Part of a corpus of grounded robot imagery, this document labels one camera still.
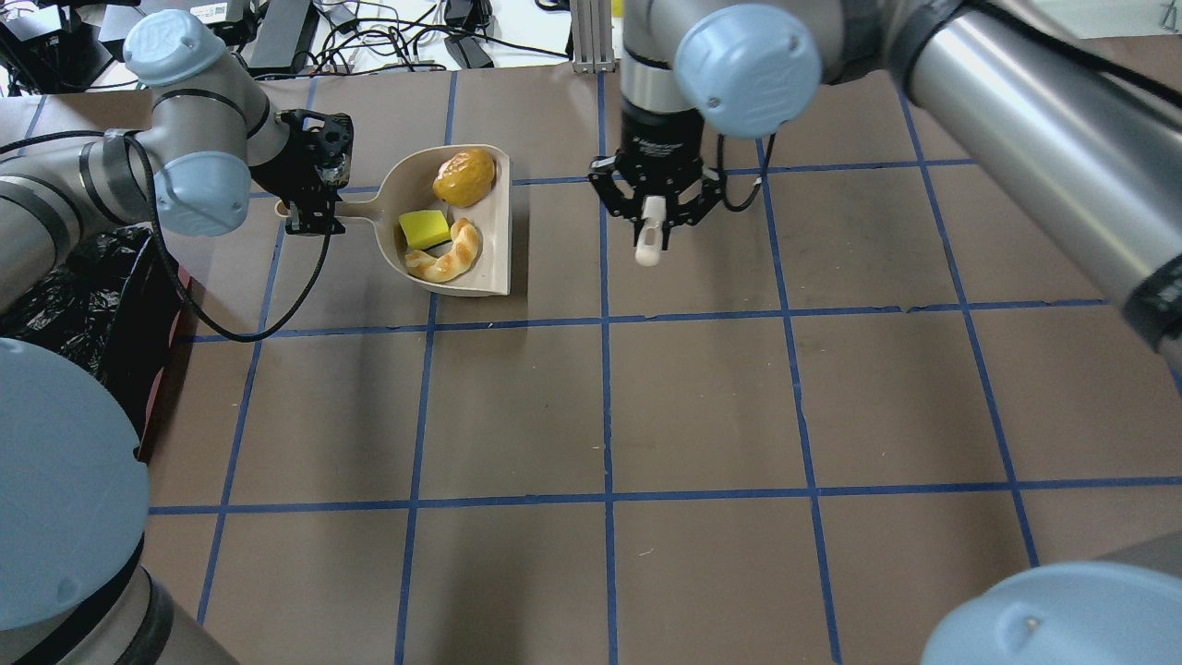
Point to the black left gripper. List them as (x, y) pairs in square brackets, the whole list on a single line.
[(280, 168)]

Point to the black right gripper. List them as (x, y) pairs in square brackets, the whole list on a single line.
[(658, 140)]

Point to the white brush black bristles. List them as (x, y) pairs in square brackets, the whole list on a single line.
[(648, 241)]

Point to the beige plastic dustpan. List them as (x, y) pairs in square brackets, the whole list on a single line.
[(408, 187)]

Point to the yellow sponge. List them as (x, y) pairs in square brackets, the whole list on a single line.
[(424, 229)]

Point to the twisted bread croissant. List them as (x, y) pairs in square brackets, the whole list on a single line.
[(465, 246)]

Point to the round golden bread roll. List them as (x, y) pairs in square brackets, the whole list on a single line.
[(466, 178)]

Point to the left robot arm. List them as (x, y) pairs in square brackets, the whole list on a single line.
[(75, 497)]

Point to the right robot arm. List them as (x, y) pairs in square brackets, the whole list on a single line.
[(1087, 148)]

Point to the black bag lined bin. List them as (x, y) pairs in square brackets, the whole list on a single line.
[(112, 309)]

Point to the black power adapter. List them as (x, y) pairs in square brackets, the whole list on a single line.
[(467, 52)]

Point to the aluminium frame post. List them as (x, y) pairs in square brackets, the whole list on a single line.
[(591, 31)]

